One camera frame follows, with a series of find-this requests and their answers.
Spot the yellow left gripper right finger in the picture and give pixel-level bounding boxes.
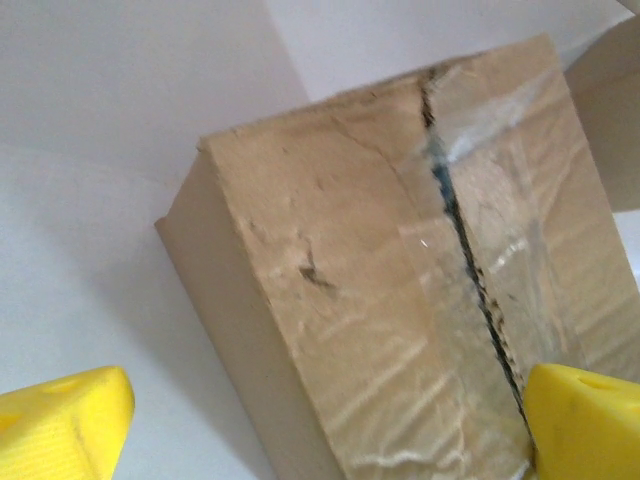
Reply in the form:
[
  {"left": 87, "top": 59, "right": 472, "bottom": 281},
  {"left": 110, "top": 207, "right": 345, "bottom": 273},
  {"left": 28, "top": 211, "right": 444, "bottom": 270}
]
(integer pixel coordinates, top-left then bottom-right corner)
[{"left": 522, "top": 363, "right": 640, "bottom": 480}]

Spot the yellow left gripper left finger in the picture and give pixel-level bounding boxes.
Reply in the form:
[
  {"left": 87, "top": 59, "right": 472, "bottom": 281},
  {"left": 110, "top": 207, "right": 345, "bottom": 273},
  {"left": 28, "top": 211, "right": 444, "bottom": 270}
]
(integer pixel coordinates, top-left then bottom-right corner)
[{"left": 0, "top": 365, "right": 136, "bottom": 480}]

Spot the taped brown cardboard box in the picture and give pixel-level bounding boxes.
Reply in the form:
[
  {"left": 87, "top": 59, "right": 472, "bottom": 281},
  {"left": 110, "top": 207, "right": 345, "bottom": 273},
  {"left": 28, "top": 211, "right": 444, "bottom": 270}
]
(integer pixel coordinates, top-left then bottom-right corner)
[
  {"left": 153, "top": 32, "right": 640, "bottom": 480},
  {"left": 564, "top": 19, "right": 640, "bottom": 214}
]

